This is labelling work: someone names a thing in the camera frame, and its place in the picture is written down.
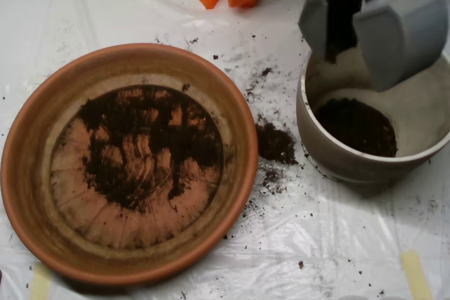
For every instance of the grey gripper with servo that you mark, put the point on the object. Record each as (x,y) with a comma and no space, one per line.
(394,38)

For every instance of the white ceramic pot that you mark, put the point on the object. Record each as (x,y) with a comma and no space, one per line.
(351,170)

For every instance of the spilled dark soil heap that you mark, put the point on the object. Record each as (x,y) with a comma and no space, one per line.
(274,142)

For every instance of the terracotta clay bowl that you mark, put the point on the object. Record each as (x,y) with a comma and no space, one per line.
(28,173)

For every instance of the white plastic sheet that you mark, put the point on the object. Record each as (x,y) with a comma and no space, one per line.
(316,226)

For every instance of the beige masking tape strip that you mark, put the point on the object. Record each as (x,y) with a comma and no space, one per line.
(416,275)
(39,284)

